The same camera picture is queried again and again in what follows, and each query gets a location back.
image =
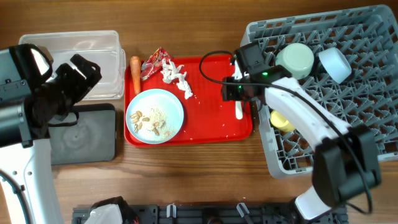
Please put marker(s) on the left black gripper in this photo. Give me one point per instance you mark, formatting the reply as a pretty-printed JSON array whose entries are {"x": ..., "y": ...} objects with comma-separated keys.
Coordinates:
[{"x": 81, "y": 85}]

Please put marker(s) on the orange carrot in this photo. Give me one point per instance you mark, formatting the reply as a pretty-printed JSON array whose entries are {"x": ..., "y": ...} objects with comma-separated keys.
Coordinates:
[{"x": 135, "y": 67}]

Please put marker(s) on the light blue plate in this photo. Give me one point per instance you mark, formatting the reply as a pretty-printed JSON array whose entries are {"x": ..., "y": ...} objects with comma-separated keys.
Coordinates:
[{"x": 156, "y": 98}]

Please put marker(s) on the red snack wrapper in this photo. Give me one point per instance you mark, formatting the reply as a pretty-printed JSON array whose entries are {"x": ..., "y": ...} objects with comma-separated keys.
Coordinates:
[{"x": 154, "y": 63}]

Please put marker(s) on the white tissue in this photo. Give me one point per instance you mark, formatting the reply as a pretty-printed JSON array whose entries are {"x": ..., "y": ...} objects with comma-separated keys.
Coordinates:
[{"x": 170, "y": 73}]

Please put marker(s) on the white plastic spoon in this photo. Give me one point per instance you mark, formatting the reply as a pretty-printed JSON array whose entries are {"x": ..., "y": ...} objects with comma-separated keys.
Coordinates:
[{"x": 238, "y": 110}]

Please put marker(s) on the yellow plastic cup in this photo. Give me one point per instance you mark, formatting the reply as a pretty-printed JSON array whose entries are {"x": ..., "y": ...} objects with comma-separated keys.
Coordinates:
[{"x": 280, "y": 122}]

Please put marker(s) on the green saucer bowl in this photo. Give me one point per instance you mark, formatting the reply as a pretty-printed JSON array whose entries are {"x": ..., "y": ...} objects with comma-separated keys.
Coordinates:
[{"x": 297, "y": 58}]

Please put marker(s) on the light blue bowl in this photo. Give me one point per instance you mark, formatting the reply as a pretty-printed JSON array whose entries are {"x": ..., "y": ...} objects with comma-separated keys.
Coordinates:
[{"x": 335, "y": 64}]

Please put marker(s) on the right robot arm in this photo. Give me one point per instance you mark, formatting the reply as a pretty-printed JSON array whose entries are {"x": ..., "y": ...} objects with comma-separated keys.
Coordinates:
[{"x": 345, "y": 160}]

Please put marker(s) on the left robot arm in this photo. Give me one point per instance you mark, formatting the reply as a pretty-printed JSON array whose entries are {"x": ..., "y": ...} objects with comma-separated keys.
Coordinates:
[{"x": 32, "y": 94}]

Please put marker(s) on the black plastic tray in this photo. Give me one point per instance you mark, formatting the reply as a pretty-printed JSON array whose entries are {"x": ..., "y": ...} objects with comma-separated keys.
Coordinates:
[{"x": 92, "y": 139}]

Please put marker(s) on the clear plastic bin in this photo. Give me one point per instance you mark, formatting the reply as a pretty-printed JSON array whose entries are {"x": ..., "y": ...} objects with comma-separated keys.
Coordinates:
[{"x": 101, "y": 47}]

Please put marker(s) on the food scraps and rice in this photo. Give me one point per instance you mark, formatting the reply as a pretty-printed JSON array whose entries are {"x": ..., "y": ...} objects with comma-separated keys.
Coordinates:
[{"x": 152, "y": 120}]

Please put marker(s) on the red serving tray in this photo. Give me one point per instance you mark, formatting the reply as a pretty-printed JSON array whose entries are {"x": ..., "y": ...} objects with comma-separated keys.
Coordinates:
[{"x": 203, "y": 118}]

